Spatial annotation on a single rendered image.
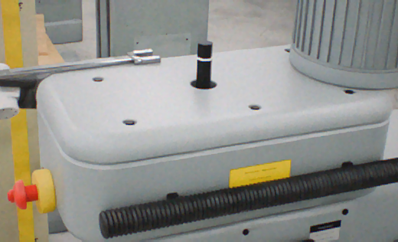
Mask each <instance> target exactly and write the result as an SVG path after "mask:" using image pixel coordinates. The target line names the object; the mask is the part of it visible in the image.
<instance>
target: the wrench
mask: <svg viewBox="0 0 398 242"><path fill-rule="evenodd" d="M149 56H153V50H152V49H149V50H143V51H133V52H128V53H126V55H122V56H117V57H104V58H98V59H92V60H79V61H73V62H66V63H60V64H42V65H35V66H28V67H16V68H9V69H3V70H0V79H4V78H10V77H22V76H28V75H35V74H46V73H53V72H59V71H65V70H76V69H83V68H95V67H107V66H113V65H119V64H130V63H133V64H134V65H140V64H142V65H144V64H156V63H161V58H160V57H159V56H154V57H149ZM139 57H141V58H140V59H139Z"/></svg>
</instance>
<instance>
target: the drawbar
mask: <svg viewBox="0 0 398 242"><path fill-rule="evenodd" d="M212 49H213V42H212V41H208V40H203V41H199V42H198V49H197V57H199V58H201V59H211V57H212ZM211 64H212V59H211V60H210V61H202V60H197V86H196V88H198V89H202V90H208V89H210V79H211Z"/></svg>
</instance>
